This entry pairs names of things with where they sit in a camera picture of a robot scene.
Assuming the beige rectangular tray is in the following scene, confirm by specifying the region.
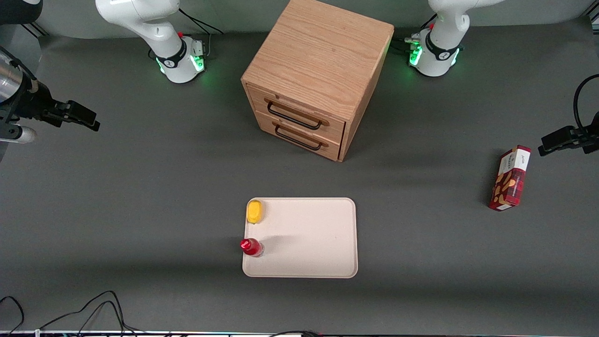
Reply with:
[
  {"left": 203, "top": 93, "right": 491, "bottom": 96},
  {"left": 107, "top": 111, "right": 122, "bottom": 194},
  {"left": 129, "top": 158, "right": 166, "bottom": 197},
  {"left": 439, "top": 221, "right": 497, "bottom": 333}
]
[{"left": 242, "top": 197, "right": 358, "bottom": 279}]

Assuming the small red bottle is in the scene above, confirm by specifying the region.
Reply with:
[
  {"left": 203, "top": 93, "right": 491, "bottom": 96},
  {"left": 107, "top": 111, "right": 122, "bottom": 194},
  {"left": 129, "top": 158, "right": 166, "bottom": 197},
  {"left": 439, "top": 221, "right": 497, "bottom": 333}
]
[{"left": 240, "top": 238, "right": 265, "bottom": 257}]

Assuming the black cable long tangle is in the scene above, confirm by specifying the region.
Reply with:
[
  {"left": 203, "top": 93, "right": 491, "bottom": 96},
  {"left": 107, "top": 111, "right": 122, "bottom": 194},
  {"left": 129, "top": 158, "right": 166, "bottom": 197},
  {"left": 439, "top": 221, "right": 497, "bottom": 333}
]
[{"left": 39, "top": 290, "right": 146, "bottom": 336}]

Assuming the black left arm base cable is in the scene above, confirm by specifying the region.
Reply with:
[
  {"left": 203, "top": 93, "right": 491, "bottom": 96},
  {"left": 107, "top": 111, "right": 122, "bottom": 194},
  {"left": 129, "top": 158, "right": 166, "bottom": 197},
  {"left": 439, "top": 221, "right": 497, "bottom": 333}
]
[{"left": 393, "top": 13, "right": 438, "bottom": 53}]

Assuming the black right arm base cable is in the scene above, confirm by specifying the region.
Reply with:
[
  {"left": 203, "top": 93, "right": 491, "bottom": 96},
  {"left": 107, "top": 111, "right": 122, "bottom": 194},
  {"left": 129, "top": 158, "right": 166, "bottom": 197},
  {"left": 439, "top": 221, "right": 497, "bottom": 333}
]
[{"left": 178, "top": 8, "right": 225, "bottom": 36}]

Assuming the oak wooden drawer cabinet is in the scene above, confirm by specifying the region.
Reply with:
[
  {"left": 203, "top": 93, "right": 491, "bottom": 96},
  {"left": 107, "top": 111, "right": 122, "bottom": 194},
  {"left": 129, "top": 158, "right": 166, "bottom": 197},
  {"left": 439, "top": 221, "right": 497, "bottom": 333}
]
[{"left": 241, "top": 0, "right": 394, "bottom": 163}]

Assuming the red plaid cookie box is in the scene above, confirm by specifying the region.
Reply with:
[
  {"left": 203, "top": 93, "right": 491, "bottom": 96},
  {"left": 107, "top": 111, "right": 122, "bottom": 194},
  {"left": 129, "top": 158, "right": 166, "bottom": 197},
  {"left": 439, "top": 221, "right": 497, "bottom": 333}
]
[{"left": 489, "top": 145, "right": 532, "bottom": 212}]

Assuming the black looped gripper cable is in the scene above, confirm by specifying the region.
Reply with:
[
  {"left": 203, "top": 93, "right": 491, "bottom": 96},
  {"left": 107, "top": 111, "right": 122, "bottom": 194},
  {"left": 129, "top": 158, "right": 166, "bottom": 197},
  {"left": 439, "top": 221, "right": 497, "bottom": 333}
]
[{"left": 573, "top": 74, "right": 599, "bottom": 132}]

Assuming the wooden drawer with long handle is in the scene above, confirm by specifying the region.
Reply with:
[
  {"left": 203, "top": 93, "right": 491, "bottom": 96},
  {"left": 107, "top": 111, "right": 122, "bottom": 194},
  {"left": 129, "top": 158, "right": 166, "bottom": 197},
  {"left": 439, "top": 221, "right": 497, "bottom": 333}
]
[{"left": 246, "top": 84, "right": 347, "bottom": 145}]

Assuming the long black metal drawer handle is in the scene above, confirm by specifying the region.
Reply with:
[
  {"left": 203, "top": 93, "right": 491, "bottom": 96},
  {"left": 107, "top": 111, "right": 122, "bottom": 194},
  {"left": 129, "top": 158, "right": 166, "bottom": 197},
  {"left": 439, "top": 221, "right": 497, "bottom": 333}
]
[{"left": 267, "top": 101, "right": 324, "bottom": 131}]

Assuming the black arm base cable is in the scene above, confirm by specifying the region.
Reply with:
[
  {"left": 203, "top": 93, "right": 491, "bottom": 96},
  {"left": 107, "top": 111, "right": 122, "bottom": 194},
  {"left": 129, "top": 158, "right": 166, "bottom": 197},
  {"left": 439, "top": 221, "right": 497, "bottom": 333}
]
[
  {"left": 178, "top": 8, "right": 225, "bottom": 36},
  {"left": 393, "top": 13, "right": 438, "bottom": 53}
]

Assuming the black cable small loop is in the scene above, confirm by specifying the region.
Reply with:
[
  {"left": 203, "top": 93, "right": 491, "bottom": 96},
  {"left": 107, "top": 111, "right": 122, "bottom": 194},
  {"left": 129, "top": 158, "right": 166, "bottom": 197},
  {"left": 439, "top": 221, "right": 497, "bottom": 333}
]
[{"left": 0, "top": 295, "right": 25, "bottom": 336}]

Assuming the short black metal drawer handle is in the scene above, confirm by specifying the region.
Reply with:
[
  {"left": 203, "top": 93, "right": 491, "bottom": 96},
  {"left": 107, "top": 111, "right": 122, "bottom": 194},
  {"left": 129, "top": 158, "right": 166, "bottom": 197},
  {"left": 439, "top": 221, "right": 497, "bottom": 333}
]
[{"left": 274, "top": 124, "right": 324, "bottom": 152}]

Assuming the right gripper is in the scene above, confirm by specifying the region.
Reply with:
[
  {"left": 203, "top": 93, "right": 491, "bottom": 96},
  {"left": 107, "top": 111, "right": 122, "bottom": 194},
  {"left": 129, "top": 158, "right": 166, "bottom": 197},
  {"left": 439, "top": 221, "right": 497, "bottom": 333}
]
[{"left": 0, "top": 70, "right": 101, "bottom": 144}]

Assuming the wooden drawer with short handle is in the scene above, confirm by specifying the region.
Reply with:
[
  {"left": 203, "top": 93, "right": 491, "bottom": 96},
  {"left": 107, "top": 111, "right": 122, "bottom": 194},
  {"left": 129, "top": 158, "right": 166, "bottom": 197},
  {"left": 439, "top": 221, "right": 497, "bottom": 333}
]
[{"left": 256, "top": 112, "right": 345, "bottom": 162}]

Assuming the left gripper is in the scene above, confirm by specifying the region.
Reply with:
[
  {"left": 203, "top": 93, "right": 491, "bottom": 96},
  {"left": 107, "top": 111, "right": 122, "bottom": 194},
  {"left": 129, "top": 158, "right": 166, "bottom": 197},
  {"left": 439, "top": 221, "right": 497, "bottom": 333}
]
[{"left": 538, "top": 111, "right": 599, "bottom": 157}]

